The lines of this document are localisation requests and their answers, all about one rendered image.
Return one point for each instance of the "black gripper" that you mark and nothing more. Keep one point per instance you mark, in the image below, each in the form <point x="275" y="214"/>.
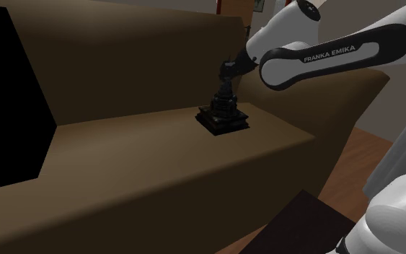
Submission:
<point x="231" y="66"/>

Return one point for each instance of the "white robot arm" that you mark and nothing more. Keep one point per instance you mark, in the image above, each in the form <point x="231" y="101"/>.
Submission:
<point x="332" y="56"/>

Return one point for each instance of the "black tiered temple figure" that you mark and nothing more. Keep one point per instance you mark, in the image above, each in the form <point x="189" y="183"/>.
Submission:
<point x="222" y="112"/>

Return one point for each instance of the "brown sofa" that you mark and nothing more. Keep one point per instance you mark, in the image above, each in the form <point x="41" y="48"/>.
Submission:
<point x="146" y="151"/>

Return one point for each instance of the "dark robot stand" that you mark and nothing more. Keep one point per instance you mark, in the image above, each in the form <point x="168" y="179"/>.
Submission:
<point x="301" y="228"/>

